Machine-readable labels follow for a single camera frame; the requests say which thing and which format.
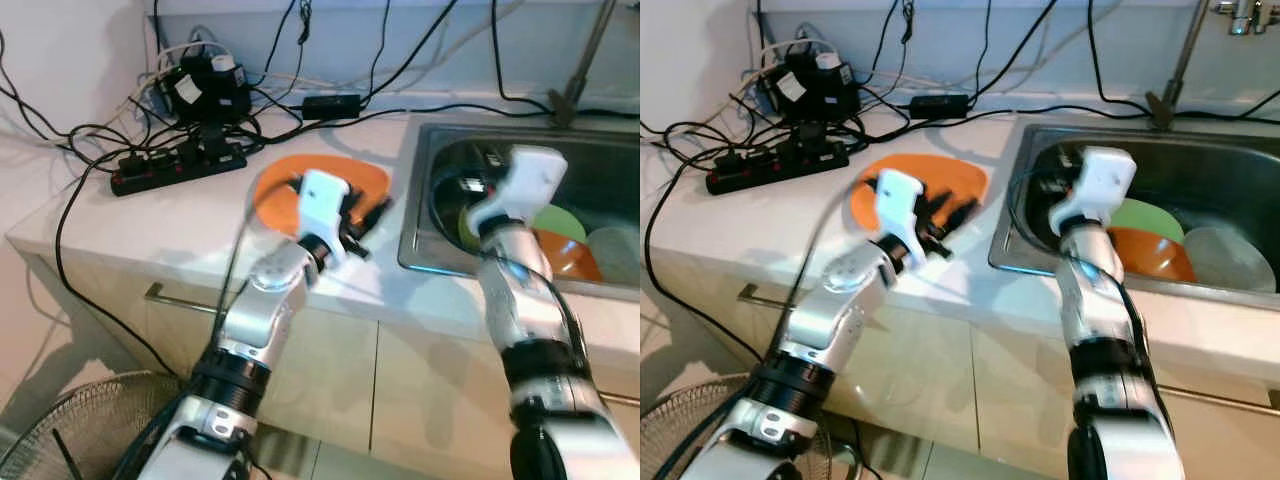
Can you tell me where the orange plastic bowl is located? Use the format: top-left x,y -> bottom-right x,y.
1108,227 -> 1199,283
535,228 -> 604,283

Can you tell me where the cream kitchen cabinet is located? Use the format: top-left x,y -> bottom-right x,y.
10,230 -> 641,480
640,235 -> 1280,480

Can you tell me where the green plastic plate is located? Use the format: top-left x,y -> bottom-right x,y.
458,203 -> 589,256
1108,198 -> 1186,246

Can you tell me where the black power brick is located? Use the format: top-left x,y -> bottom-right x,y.
908,93 -> 971,119
302,94 -> 363,121

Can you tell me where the stainless steel sink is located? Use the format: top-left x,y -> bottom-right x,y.
398,120 -> 641,301
988,122 -> 1280,311

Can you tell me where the metal gooseneck faucet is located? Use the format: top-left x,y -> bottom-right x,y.
1148,0 -> 1271,129
548,0 -> 619,126

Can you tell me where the white bowl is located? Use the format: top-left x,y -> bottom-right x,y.
588,225 -> 641,286
1183,225 -> 1278,293

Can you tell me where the black power strip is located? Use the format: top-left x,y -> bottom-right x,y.
705,140 -> 851,196
110,140 -> 248,198

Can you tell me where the black charger with white label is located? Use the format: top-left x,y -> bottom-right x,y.
765,50 -> 861,126
160,55 -> 251,126

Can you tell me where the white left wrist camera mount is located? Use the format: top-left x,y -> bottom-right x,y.
297,170 -> 351,266
875,168 -> 926,271

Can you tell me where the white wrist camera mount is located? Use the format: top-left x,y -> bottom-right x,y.
468,146 -> 569,233
1048,146 -> 1137,236
297,170 -> 351,266
875,168 -> 926,271

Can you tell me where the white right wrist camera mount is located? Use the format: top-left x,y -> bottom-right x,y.
468,146 -> 569,233
1048,146 -> 1137,236

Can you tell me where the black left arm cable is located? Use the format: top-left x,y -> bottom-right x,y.
225,175 -> 306,331
805,180 -> 881,331

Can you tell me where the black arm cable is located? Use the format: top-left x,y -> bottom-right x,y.
1010,170 -> 1161,401
805,180 -> 881,331
225,175 -> 306,331
430,175 -> 601,381

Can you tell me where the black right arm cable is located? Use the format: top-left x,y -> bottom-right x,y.
430,175 -> 601,381
1010,170 -> 1161,401

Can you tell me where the long black power cable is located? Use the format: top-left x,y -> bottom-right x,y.
55,170 -> 166,376
645,170 -> 746,366

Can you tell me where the black wire cage fan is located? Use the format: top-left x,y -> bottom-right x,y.
0,372 -> 191,480
640,375 -> 831,480

